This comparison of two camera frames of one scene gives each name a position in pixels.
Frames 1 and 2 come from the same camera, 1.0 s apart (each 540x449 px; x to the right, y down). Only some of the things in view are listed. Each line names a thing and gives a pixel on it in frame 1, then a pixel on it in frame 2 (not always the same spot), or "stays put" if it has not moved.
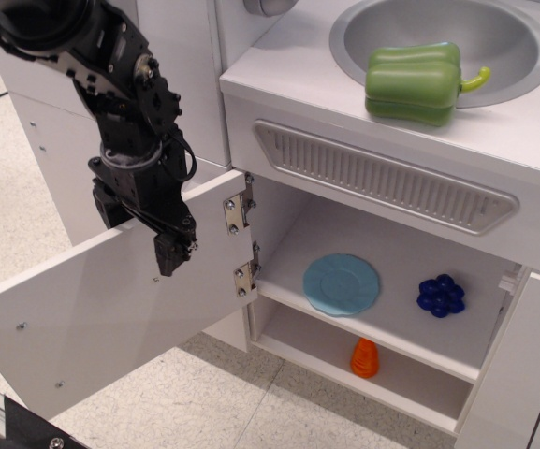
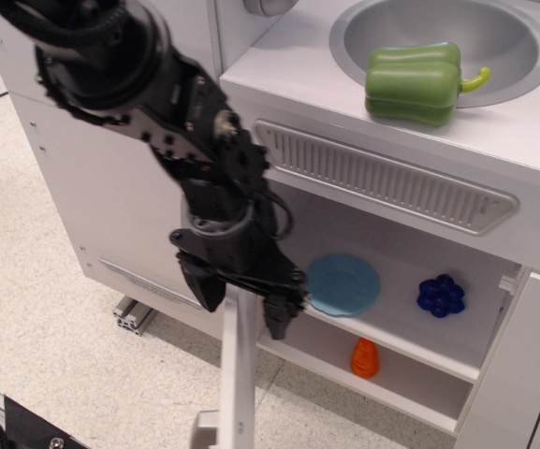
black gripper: x=152 y=194 → x=249 y=257
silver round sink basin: x=516 y=45 stays put
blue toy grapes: x=441 y=296 stays put
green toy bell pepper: x=417 y=82 stays put
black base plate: x=25 y=429 stays put
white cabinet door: x=66 y=331 → x=239 y=370
